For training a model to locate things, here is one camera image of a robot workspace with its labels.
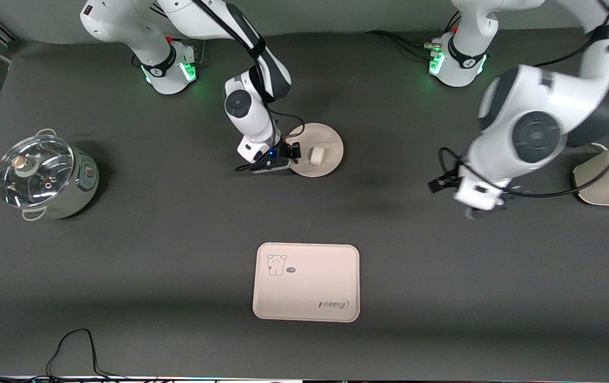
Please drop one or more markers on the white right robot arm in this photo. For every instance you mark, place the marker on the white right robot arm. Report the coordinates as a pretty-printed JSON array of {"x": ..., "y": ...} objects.
[{"x": 251, "y": 106}]

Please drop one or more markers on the steel pot with glass lid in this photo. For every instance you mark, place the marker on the steel pot with glass lid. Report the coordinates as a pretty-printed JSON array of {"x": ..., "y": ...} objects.
[{"x": 43, "y": 181}]

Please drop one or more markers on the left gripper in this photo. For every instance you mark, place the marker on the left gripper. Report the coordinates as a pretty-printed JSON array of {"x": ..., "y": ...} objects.
[{"x": 449, "y": 180}]

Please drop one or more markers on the beige tray with rabbit print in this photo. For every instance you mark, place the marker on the beige tray with rabbit print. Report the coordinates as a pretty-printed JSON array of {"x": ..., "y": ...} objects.
[{"x": 307, "y": 282}]

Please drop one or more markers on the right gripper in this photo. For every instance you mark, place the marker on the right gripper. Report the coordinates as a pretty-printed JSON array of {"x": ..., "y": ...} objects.
[{"x": 285, "y": 150}]

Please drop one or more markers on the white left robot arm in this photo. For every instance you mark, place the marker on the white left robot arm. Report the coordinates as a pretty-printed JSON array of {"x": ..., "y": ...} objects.
[{"x": 538, "y": 133}]

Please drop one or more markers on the white steamed bun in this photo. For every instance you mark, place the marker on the white steamed bun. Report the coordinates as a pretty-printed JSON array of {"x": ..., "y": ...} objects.
[{"x": 317, "y": 155}]

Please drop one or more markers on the round beige plate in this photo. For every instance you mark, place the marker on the round beige plate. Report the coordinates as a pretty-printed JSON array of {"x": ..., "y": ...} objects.
[{"x": 331, "y": 151}]

